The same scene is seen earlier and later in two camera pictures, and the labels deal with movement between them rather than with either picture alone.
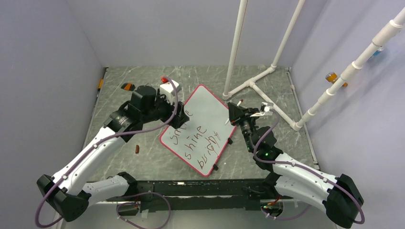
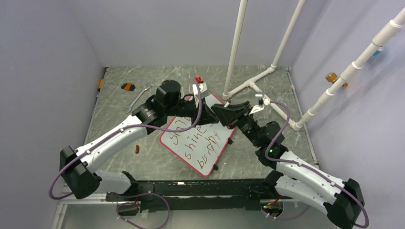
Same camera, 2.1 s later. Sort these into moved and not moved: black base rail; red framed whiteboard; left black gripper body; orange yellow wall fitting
Moved: left black gripper body
Not moved: red framed whiteboard; orange yellow wall fitting; black base rail
